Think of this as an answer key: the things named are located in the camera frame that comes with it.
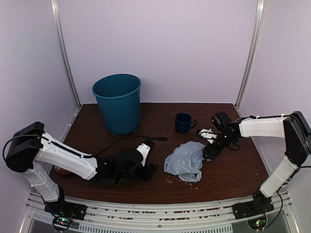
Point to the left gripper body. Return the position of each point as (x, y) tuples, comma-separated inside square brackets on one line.
[(120, 178)]

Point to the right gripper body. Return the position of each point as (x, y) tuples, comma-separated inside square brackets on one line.
[(210, 150)]

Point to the translucent blue plastic trash bag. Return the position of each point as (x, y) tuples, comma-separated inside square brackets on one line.
[(186, 162)]

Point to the teal plastic trash bin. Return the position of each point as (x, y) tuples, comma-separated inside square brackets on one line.
[(118, 98)]

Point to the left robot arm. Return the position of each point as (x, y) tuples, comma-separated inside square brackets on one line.
[(32, 145)]

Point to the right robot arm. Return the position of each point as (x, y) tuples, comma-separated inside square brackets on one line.
[(292, 133)]

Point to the dark blue enamel mug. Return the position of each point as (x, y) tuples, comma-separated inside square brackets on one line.
[(184, 122)]

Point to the red floral bowl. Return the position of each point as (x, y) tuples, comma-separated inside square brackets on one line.
[(61, 171)]

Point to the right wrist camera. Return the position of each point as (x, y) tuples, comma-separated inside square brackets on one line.
[(220, 120)]

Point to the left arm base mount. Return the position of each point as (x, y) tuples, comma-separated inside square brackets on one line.
[(64, 214)]

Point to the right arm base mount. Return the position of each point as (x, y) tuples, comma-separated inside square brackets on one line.
[(255, 215)]

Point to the right aluminium frame post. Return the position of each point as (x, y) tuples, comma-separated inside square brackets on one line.
[(250, 63)]

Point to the aluminium frame post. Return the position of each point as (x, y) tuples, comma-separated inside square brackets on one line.
[(64, 54), (250, 63)]

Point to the left aluminium frame post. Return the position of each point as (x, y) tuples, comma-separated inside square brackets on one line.
[(64, 54)]

